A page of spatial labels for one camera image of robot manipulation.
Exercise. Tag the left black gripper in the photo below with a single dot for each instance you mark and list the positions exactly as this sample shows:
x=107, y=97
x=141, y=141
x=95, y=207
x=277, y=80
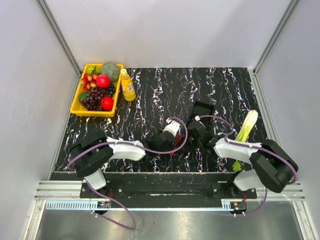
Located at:
x=170, y=146

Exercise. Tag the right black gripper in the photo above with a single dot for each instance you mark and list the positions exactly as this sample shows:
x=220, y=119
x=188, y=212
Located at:
x=189, y=134

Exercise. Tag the red leather card holder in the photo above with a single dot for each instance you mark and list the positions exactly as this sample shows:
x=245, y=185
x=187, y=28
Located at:
x=176, y=142

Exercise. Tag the black card dispenser box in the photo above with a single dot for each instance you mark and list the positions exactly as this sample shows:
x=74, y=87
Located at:
x=200, y=109

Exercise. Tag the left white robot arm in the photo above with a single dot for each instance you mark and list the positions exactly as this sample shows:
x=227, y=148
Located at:
x=88, y=156

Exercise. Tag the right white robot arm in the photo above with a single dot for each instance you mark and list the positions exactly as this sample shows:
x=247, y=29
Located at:
x=272, y=167

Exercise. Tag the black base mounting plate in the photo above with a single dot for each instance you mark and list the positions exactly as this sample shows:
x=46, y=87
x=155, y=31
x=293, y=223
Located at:
x=195, y=184

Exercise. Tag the yellow juice bottle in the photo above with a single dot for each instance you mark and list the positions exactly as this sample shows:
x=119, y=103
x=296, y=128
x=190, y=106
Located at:
x=128, y=89

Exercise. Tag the red apple lower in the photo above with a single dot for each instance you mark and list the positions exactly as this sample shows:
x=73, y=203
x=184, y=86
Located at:
x=107, y=103

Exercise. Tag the red apple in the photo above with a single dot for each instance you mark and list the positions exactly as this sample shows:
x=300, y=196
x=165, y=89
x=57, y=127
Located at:
x=107, y=103
x=102, y=81

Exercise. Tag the yellow plastic tray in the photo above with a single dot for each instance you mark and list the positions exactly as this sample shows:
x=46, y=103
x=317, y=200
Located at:
x=77, y=109

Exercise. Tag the dark purple grape bunch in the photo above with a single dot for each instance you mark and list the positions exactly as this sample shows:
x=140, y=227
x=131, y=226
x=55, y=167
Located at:
x=92, y=103

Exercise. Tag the red apple upper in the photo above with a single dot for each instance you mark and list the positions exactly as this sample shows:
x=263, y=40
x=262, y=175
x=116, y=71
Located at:
x=102, y=81

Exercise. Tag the green broccoli head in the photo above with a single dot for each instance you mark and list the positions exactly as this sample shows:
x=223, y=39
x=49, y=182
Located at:
x=112, y=70

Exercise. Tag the green lime fruit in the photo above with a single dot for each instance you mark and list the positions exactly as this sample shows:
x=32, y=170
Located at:
x=83, y=96

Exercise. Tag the small red fruits cluster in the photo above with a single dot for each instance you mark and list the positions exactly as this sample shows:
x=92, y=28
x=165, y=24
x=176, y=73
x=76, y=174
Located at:
x=88, y=81

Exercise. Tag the green pear fruit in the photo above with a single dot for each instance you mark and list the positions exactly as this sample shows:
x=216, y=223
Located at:
x=93, y=69

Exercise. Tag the aluminium frame rail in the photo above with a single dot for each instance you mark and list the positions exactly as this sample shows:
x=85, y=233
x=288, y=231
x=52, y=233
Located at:
x=71, y=190

